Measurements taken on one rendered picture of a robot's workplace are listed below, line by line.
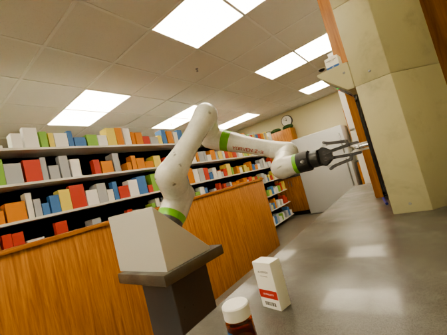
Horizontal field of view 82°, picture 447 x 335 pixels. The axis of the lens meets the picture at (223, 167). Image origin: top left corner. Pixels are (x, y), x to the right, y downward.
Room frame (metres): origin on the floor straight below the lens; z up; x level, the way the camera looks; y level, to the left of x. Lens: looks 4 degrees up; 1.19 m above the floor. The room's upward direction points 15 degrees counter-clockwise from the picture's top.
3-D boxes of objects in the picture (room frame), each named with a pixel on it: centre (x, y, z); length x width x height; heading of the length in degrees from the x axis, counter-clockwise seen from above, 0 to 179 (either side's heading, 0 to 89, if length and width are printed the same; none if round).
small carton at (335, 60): (1.01, -0.53, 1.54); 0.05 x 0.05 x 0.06; 49
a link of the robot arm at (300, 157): (1.17, -0.36, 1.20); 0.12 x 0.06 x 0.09; 144
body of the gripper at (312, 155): (1.13, -0.43, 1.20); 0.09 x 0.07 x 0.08; 54
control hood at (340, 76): (1.08, -0.58, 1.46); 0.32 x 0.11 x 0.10; 144
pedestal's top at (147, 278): (1.12, 0.32, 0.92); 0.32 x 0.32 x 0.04; 52
